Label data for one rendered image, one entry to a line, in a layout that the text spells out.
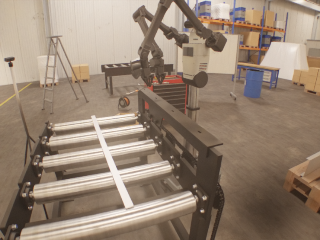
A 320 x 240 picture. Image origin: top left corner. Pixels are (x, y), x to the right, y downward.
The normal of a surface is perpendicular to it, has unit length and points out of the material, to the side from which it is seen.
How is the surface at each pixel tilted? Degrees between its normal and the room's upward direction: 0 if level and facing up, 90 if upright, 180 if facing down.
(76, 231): 42
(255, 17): 90
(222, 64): 90
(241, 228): 0
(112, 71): 90
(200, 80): 90
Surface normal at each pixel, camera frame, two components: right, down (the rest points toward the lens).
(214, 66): -0.07, 0.38
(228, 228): 0.00, -0.92
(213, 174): -0.94, 0.14
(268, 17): 0.36, 0.36
